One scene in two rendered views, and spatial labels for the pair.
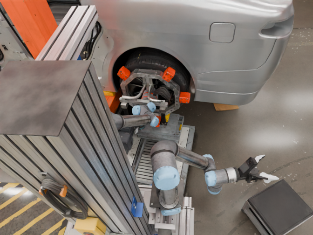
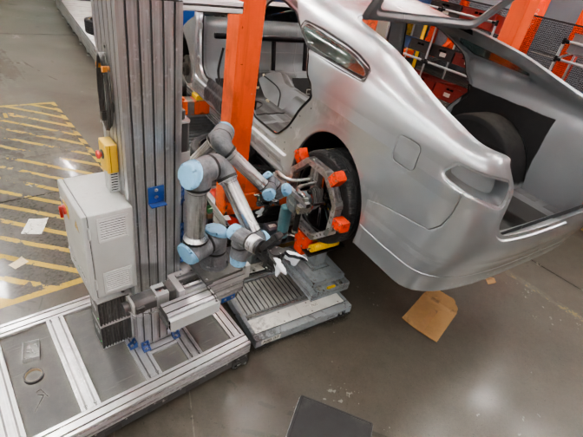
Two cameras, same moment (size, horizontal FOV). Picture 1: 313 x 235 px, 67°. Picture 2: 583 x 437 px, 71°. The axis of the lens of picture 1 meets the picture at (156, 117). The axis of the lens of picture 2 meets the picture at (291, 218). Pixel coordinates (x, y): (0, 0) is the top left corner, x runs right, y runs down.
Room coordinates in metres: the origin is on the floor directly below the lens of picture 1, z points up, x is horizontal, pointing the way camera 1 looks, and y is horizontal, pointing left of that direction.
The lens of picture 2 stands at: (-0.54, -1.16, 2.26)
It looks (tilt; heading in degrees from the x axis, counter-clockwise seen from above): 33 degrees down; 32
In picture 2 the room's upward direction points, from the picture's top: 11 degrees clockwise
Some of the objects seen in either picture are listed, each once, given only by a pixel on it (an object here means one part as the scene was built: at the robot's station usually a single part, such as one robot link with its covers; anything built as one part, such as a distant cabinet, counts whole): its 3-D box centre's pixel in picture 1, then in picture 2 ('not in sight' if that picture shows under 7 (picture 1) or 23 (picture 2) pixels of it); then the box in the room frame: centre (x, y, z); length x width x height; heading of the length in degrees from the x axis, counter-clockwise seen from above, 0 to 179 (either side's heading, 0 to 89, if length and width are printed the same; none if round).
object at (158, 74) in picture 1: (151, 94); (312, 198); (1.57, 0.02, 0.85); 0.54 x 0.07 x 0.54; 70
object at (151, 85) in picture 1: (156, 90); (311, 185); (1.42, -0.03, 1.03); 0.19 x 0.18 x 0.11; 160
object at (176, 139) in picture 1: (160, 126); (312, 270); (1.73, -0.04, 0.13); 0.50 x 0.36 x 0.10; 70
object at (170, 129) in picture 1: (159, 116); (317, 252); (1.73, -0.04, 0.32); 0.40 x 0.30 x 0.28; 70
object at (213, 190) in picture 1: (214, 182); (241, 252); (0.53, -0.27, 1.12); 0.11 x 0.08 x 0.11; 2
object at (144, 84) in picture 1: (133, 88); (294, 171); (1.49, 0.16, 1.03); 0.19 x 0.18 x 0.11; 160
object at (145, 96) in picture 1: (148, 100); (304, 200); (1.50, 0.04, 0.85); 0.21 x 0.14 x 0.14; 160
